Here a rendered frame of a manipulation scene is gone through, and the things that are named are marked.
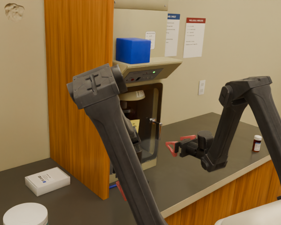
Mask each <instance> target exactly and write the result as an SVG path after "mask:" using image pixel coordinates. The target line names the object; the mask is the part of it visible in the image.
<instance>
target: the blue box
mask: <svg viewBox="0 0 281 225"><path fill-rule="evenodd" d="M150 49H151V40H147V39H141V38H136V37H129V38H117V39H116V61H120V62H124V63H128V64H139V63H149V62H150Z"/></svg>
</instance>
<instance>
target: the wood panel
mask: <svg viewBox="0 0 281 225"><path fill-rule="evenodd" d="M44 11H45V44H46V66H47V88H48V111H49V133H50V157H51V158H52V159H53V160H54V161H55V162H57V163H58V164H59V165H60V166H62V167H63V168H64V169H65V170H67V171H68V172H69V173H70V174H72V175H73V176H74V177H75V178H76V179H78V180H79V181H80V182H81V183H83V184H84V185H85V186H86V187H88V188H89V189H90V190H91V191H93V192H94V193H95V194H96V195H97V196H99V197H100V198H101V199H103V200H105V199H107V198H109V174H110V158H109V156H108V154H107V151H106V149H105V146H104V144H103V141H102V139H101V137H100V135H99V133H98V131H97V129H96V127H95V126H94V124H93V123H92V121H91V120H90V118H89V117H88V115H86V113H85V111H84V109H78V107H77V105H76V104H75V103H74V101H73V100H72V98H71V97H70V94H69V92H68V89H67V85H66V84H68V83H71V82H72V81H73V76H76V75H79V74H81V73H84V72H86V71H89V70H92V69H94V68H97V67H99V66H102V65H104V64H107V63H108V64H109V66H110V67H112V53H113V18H114V0H44Z"/></svg>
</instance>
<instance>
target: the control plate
mask: <svg viewBox="0 0 281 225"><path fill-rule="evenodd" d="M162 70H163V68H162V69H153V70H145V71H134V72H129V73H128V75H127V76H126V77H125V78H124V81H125V83H132V82H139V81H146V80H152V79H154V78H155V77H156V76H157V75H158V74H159V73H160V72H161V71H162ZM154 71H155V72H154ZM146 72H147V74H146ZM153 72H154V73H153ZM151 76H152V78H151ZM138 77H141V78H140V79H139V80H136V79H137V78H138ZM147 77H148V78H147ZM143 78H144V79H143ZM131 79H134V80H133V81H131ZM126 80H128V81H126Z"/></svg>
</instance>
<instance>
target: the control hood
mask: <svg viewBox="0 0 281 225"><path fill-rule="evenodd" d="M182 62H183V60H180V59H175V58H169V57H154V58H150V62H149V63H139V64H128V63H124V62H120V61H116V60H113V61H112V66H114V65H117V64H118V65H119V68H120V71H121V73H122V75H123V78H125V77H126V76H127V75H128V73H129V72H134V71H145V70H153V69H162V68H163V70H162V71H161V72H160V73H159V74H158V75H157V76H156V77H155V78H154V79H152V80H157V79H166V78H167V77H168V76H169V75H170V74H171V73H173V72H174V71H175V70H176V69H177V68H178V67H179V66H180V65H181V64H182ZM146 81H147V80H146ZM148 81H150V80H148ZM139 82H141V81H139ZM142 82H144V81H142ZM132 83H138V82H132ZM126 84H129V83H126Z"/></svg>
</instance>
